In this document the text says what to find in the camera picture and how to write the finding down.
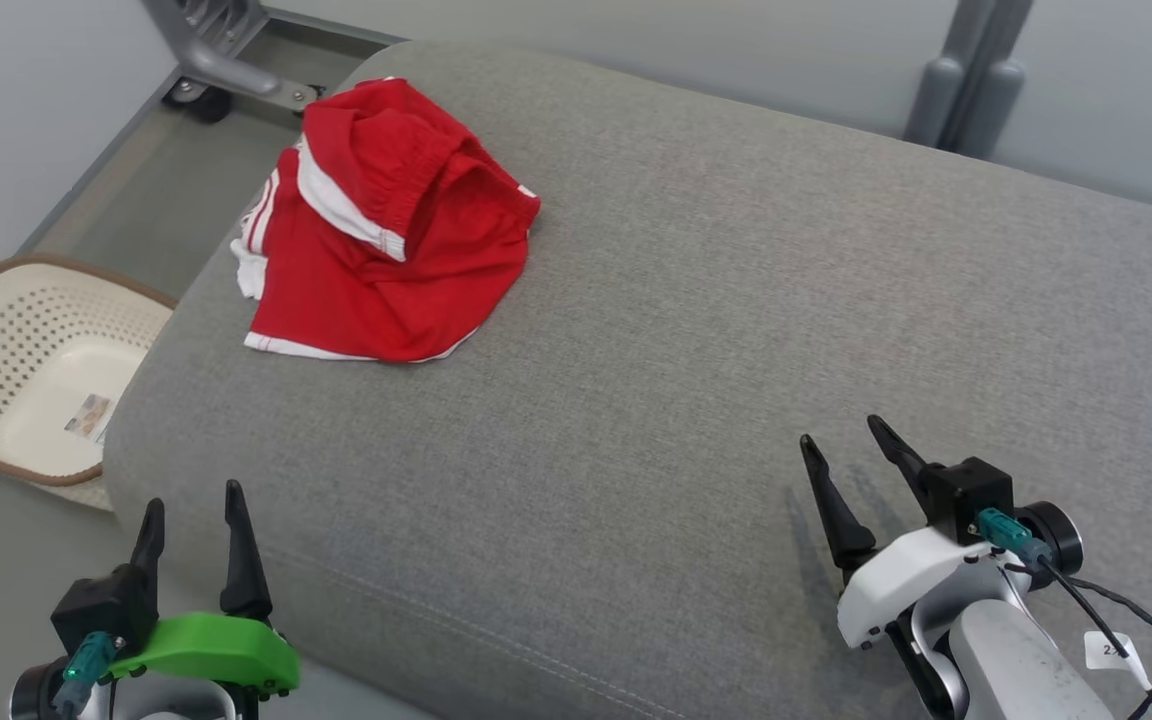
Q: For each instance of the paper label in basket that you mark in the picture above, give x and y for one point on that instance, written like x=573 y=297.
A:
x=89 y=416

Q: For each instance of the grey vertical wall post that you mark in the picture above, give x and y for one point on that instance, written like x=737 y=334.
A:
x=971 y=80

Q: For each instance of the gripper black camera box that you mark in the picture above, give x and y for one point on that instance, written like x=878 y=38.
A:
x=971 y=495
x=101 y=605

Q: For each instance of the red shorts with white stripe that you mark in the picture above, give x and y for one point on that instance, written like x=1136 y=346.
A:
x=386 y=150

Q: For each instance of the right gripper black camera box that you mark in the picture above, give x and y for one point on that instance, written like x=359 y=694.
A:
x=971 y=495

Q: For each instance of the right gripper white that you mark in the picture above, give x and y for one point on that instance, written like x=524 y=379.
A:
x=896 y=580

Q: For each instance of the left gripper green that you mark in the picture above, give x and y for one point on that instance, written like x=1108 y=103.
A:
x=211 y=648

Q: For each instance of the grey fabric sofa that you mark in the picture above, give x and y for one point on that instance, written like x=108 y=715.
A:
x=736 y=350

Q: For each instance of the cream perforated laundry basket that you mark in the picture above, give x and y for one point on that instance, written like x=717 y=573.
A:
x=26 y=370

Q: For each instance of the black caster wheel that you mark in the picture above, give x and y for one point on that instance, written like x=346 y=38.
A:
x=201 y=100

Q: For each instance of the left gripper black camera box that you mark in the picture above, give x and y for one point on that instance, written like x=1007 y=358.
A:
x=101 y=605

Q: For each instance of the red basketball jersey number 23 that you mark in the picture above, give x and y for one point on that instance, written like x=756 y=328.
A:
x=356 y=300

